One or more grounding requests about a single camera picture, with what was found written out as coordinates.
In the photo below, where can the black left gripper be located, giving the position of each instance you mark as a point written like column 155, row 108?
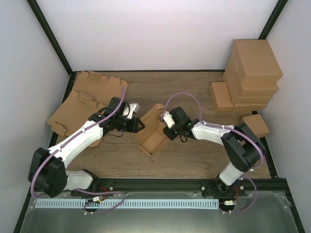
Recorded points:
column 134, row 127

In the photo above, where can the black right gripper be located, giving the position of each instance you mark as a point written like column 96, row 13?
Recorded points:
column 170, row 136

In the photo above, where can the cardboard box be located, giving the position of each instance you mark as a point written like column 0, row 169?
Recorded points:
column 152, row 139

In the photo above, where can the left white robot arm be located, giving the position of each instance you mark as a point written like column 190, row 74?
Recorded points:
column 48, row 171

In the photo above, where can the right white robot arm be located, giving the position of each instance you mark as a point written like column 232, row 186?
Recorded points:
column 242, row 146

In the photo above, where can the small folded box left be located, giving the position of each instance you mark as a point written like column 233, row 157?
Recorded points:
column 220, row 96

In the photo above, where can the small folded box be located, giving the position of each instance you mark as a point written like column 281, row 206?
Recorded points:
column 220, row 96
column 257, row 125

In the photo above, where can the small folded box front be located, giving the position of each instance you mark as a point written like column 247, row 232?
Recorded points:
column 257, row 125

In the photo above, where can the top large folded box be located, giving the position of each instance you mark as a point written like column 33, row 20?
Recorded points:
column 255, row 61

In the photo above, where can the flat cardboard blank stack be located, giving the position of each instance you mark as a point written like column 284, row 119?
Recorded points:
column 99, row 86

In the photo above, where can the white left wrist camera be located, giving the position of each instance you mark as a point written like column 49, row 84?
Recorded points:
column 131, row 109

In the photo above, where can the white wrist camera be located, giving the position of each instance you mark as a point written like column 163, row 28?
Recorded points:
column 168, row 119
column 131, row 109

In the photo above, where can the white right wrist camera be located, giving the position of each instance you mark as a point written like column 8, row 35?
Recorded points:
column 168, row 119

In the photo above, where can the light blue slotted cable duct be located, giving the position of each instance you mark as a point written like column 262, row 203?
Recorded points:
column 130, row 204

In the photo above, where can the black aluminium frame rail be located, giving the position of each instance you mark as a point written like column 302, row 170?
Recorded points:
column 207, row 187

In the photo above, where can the left black frame post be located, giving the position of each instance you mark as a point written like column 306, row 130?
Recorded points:
column 34, row 6

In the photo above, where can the black frame post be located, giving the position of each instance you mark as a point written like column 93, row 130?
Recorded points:
column 276, row 12
column 34, row 6

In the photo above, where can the right black frame post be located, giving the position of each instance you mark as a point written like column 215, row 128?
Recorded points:
column 276, row 12

